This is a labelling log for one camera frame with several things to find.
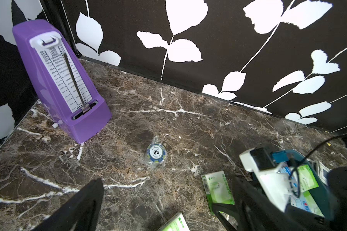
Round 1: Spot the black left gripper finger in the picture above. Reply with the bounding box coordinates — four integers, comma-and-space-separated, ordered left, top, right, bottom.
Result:
232, 178, 304, 231
212, 203, 243, 231
34, 178, 104, 231

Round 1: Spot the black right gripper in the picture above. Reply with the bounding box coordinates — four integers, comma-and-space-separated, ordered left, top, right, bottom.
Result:
286, 167, 347, 231

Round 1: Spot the green white tissue pack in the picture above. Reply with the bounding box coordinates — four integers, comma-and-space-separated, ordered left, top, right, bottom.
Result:
297, 165, 319, 193

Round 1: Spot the small white patterned box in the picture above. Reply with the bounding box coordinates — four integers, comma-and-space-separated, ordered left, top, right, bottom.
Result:
313, 161, 331, 185

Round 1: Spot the teal plastic storage box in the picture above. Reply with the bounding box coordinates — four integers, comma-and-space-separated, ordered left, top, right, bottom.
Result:
251, 149, 340, 221

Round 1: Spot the clear small glass jar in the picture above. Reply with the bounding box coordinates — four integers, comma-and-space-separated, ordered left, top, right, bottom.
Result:
145, 136, 168, 169

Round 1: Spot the purple plastic holder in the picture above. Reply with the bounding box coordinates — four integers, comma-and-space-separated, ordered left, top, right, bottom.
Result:
12, 19, 112, 143

